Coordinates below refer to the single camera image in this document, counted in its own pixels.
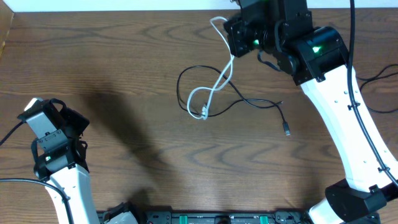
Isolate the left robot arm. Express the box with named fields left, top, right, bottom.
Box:
left=18, top=98, right=100, bottom=223

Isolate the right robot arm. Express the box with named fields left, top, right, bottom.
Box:
left=224, top=0, right=397, bottom=223

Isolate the black USB cable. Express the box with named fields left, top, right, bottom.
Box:
left=176, top=65, right=291, bottom=136

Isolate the left camera black cable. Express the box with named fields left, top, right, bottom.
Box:
left=0, top=121, right=75, bottom=224

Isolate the thin black cable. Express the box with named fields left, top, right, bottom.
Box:
left=356, top=63, right=398, bottom=114

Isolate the white USB cable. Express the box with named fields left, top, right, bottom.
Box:
left=186, top=16, right=235, bottom=121

